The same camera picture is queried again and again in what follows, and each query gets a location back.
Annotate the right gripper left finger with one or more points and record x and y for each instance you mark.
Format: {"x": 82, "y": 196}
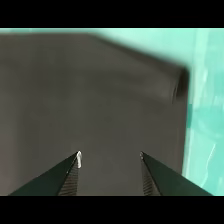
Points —
{"x": 60, "y": 181}

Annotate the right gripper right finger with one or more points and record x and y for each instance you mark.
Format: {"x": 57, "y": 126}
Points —
{"x": 163, "y": 181}

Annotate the dark grey T-shirt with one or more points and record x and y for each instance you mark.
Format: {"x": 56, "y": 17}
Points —
{"x": 83, "y": 100}

